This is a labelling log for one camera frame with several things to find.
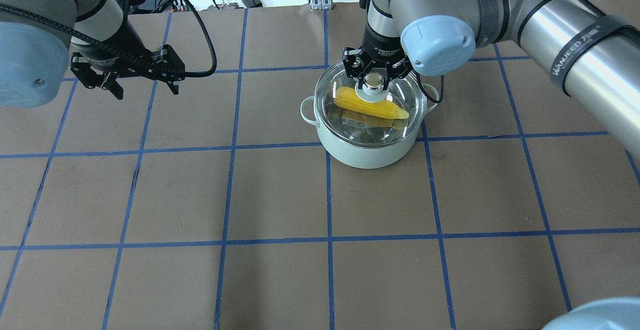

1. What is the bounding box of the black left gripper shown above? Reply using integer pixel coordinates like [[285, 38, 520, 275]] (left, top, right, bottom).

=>
[[69, 45, 186, 100]]

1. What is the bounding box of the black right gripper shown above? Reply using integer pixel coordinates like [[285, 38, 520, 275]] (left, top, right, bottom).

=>
[[342, 25, 414, 88]]

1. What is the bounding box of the yellow corn cob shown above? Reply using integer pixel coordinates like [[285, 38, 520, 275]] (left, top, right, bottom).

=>
[[332, 86, 409, 120]]

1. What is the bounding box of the glass pot lid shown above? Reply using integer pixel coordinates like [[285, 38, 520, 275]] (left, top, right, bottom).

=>
[[311, 61, 432, 148]]

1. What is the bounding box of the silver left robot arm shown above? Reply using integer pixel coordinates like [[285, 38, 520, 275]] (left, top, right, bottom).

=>
[[0, 0, 185, 108]]

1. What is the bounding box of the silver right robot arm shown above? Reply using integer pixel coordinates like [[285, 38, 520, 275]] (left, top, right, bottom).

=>
[[342, 0, 640, 157]]

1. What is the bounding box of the pale green cooking pot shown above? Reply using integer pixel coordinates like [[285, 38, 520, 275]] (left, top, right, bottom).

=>
[[300, 61, 443, 169]]

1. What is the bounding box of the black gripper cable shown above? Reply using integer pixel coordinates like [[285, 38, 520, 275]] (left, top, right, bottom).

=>
[[0, 0, 218, 78]]

